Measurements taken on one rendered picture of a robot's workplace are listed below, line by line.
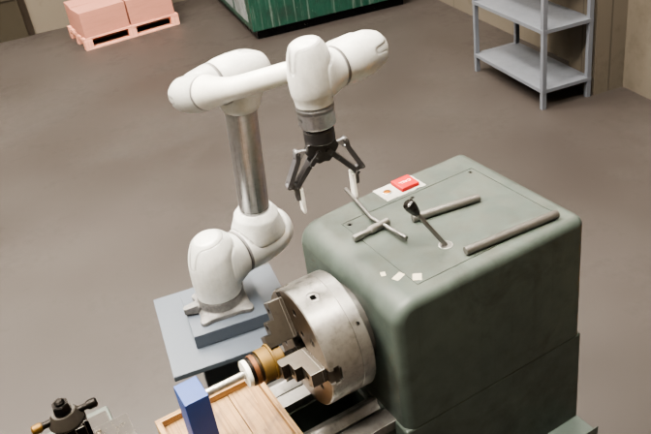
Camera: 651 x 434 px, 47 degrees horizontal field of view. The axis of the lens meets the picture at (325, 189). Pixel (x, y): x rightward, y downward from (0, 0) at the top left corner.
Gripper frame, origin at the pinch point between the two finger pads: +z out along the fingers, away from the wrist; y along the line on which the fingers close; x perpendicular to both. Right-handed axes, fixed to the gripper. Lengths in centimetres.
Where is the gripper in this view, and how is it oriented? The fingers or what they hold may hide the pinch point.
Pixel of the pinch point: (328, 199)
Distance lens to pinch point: 186.4
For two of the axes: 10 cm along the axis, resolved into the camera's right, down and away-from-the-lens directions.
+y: -9.3, 2.8, -2.4
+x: 3.4, 4.3, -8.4
